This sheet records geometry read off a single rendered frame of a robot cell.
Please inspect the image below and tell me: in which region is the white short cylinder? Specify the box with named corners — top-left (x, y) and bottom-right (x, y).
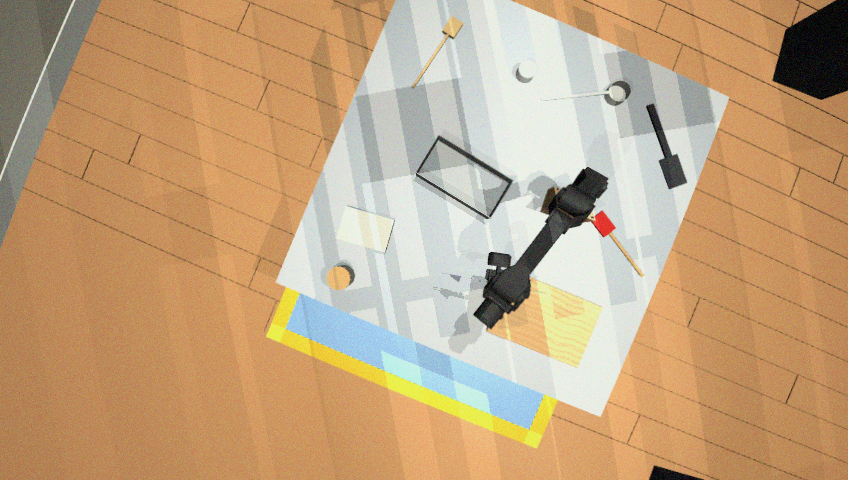
top-left (516, 60), bottom-right (537, 83)

